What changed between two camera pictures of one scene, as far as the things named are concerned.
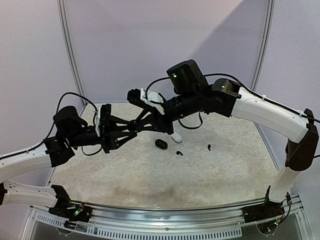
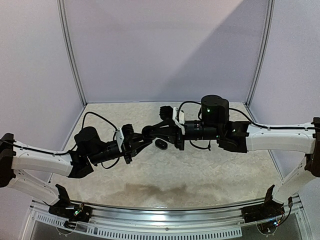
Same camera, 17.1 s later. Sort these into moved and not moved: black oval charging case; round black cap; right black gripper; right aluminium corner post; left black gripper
Moved: round black cap; left black gripper; right black gripper
Not moved: right aluminium corner post; black oval charging case
